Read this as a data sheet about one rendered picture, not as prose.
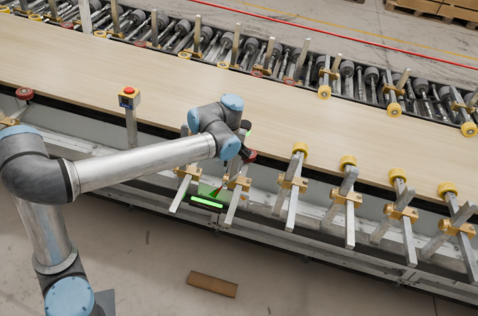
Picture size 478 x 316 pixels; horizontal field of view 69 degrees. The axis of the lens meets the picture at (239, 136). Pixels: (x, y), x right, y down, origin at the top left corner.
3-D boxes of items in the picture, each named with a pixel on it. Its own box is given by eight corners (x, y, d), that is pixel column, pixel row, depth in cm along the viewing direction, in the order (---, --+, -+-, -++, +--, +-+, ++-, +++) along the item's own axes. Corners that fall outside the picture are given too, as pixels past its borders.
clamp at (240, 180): (247, 193, 167) (250, 186, 164) (221, 185, 168) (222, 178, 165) (250, 184, 172) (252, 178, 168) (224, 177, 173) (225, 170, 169)
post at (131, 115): (137, 176, 180) (132, 108, 150) (128, 174, 180) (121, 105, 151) (141, 171, 183) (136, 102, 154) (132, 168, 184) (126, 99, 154)
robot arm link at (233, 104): (214, 94, 128) (236, 88, 133) (210, 120, 136) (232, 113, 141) (227, 108, 122) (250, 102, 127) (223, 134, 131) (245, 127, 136)
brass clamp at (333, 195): (358, 210, 157) (362, 203, 153) (328, 201, 158) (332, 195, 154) (357, 199, 161) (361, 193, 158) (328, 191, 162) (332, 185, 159)
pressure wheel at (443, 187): (436, 193, 171) (445, 201, 174) (452, 186, 167) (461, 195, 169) (433, 184, 176) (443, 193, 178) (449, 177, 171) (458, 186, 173)
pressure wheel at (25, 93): (20, 104, 193) (14, 87, 186) (36, 102, 197) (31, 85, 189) (21, 112, 188) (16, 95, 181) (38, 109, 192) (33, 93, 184)
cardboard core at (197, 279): (235, 295, 205) (187, 280, 207) (233, 300, 210) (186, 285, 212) (238, 282, 210) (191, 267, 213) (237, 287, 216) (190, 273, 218)
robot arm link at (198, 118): (200, 124, 116) (230, 114, 122) (183, 104, 122) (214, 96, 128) (198, 144, 122) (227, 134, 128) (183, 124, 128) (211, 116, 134)
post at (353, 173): (324, 235, 176) (360, 172, 144) (317, 233, 176) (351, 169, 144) (324, 229, 178) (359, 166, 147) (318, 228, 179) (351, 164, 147)
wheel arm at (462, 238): (478, 287, 136) (484, 282, 133) (469, 284, 136) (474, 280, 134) (449, 191, 173) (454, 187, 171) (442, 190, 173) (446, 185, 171)
